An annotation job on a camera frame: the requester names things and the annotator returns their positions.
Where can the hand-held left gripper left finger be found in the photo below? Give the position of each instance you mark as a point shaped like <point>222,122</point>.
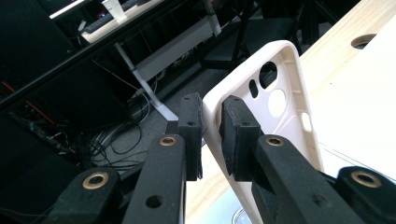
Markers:
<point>191,140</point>

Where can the black metal frame bar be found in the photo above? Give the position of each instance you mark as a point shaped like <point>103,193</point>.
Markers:
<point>93,53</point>

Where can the clear plastic tray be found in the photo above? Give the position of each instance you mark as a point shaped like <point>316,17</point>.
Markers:
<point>224,208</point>

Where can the white desk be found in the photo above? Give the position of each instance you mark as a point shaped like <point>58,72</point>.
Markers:
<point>174,49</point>

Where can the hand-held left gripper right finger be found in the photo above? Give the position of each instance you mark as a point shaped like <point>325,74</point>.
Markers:
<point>239,140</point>

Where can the white table board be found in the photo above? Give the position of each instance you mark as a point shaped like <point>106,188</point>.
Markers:
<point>358,109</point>

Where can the beige phone case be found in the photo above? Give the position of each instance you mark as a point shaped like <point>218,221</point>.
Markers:
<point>289,124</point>

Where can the dark power strip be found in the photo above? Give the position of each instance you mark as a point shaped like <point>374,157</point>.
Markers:
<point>96,25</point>

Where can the black equipment case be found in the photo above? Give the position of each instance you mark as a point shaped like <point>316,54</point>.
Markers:
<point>77,93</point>

